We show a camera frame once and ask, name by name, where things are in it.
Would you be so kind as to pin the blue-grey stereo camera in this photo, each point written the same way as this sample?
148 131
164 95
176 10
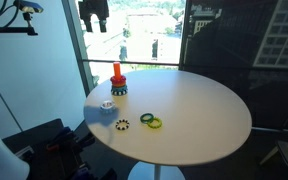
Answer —
27 6

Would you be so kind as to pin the black orange clamp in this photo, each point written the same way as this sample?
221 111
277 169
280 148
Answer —
55 143

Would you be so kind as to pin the grey window mullion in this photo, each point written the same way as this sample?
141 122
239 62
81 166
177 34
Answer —
80 50

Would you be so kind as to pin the blue black clamp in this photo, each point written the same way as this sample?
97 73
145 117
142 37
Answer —
80 173

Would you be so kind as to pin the orange stacking peg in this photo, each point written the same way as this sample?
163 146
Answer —
117 68

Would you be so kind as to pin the dark window handrail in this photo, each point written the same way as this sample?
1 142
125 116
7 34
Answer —
144 62

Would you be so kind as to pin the black equipment stand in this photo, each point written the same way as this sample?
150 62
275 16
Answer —
40 160

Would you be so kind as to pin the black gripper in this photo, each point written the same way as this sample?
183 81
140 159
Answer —
94 6

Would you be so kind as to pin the white table pedestal base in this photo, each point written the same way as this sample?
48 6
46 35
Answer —
140 173

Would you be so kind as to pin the white rounded plastic housing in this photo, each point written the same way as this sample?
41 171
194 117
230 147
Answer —
0 160

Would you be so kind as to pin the black backdrop panel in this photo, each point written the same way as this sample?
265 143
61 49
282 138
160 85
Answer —
250 93

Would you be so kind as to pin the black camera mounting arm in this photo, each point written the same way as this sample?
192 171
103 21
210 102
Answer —
10 30

